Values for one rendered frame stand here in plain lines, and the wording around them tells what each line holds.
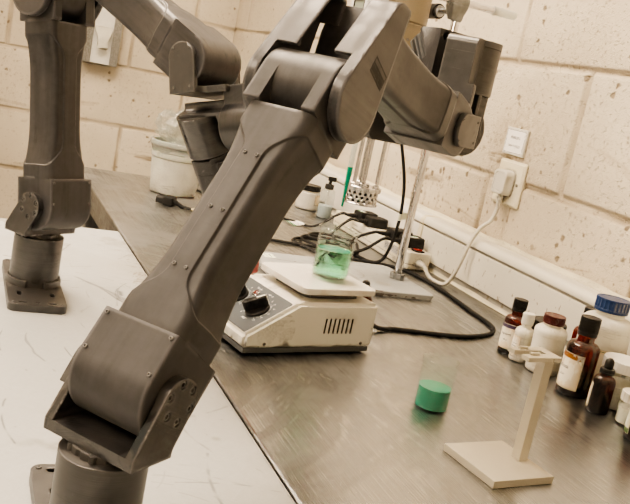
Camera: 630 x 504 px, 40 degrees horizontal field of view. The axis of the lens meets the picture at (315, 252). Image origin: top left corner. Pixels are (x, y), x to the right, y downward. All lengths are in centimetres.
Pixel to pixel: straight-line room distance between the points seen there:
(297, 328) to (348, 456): 27
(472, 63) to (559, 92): 68
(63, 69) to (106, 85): 231
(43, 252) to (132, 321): 57
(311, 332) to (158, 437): 54
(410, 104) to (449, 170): 107
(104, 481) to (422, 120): 45
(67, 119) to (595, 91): 87
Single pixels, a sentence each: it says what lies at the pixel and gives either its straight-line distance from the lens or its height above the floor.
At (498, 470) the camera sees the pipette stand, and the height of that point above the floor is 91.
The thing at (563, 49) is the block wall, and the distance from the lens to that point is 163.
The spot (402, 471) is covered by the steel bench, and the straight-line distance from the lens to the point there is 85.
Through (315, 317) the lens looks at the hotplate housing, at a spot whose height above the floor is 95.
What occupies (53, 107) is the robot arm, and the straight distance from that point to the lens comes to 112.
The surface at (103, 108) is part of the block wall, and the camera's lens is 344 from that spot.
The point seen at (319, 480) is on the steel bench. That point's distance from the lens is 79.
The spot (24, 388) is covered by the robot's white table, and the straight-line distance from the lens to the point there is 88.
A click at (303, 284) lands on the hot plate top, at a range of 109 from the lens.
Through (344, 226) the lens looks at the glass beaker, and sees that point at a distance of 116.
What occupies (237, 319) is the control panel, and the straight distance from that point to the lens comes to 108.
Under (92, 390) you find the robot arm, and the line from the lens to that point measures 60.
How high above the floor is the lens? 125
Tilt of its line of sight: 12 degrees down
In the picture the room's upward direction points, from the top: 12 degrees clockwise
